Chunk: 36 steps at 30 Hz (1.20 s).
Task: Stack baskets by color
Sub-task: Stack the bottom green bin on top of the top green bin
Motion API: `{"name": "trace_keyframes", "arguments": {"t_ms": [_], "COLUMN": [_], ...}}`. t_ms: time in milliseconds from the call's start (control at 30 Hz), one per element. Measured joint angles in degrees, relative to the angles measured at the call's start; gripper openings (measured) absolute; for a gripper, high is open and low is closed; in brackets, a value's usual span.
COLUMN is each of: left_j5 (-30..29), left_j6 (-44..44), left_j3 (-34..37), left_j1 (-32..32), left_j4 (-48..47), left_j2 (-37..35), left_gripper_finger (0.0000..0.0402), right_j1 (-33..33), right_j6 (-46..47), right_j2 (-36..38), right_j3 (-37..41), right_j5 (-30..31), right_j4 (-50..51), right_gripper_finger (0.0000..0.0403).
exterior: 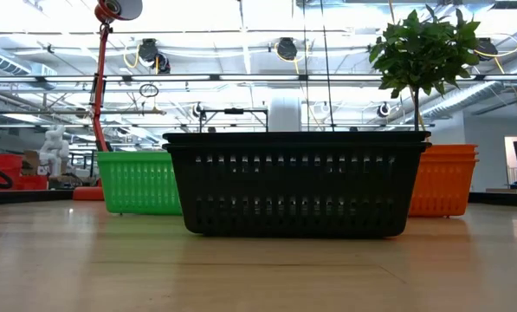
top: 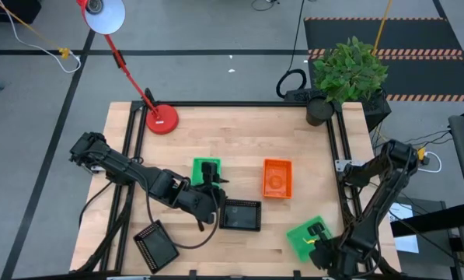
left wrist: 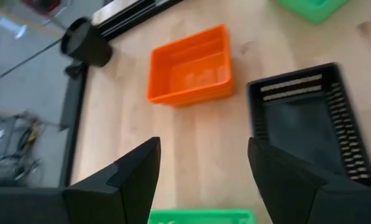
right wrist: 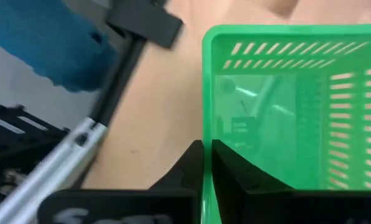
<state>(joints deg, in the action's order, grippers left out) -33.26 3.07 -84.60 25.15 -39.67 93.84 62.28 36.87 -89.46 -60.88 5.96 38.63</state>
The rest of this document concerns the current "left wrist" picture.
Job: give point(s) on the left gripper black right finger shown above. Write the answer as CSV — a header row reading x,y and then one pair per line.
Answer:
x,y
281,186

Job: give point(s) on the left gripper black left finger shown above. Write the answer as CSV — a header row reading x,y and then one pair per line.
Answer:
x,y
126,186

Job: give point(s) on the black plastic slotted basket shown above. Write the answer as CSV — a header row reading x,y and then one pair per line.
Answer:
x,y
297,124

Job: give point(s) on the orange plastic slotted basket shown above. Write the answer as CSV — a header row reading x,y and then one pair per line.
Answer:
x,y
200,101
191,62

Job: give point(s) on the green plastic slotted basket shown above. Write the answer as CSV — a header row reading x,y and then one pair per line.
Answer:
x,y
204,217
312,11

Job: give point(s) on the potted green plant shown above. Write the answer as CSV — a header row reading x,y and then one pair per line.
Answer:
x,y
89,46

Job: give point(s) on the black mat with orange stripes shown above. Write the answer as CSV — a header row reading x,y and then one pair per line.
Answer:
x,y
42,5

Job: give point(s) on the black aluminium table frame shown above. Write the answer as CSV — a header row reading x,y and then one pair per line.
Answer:
x,y
73,124

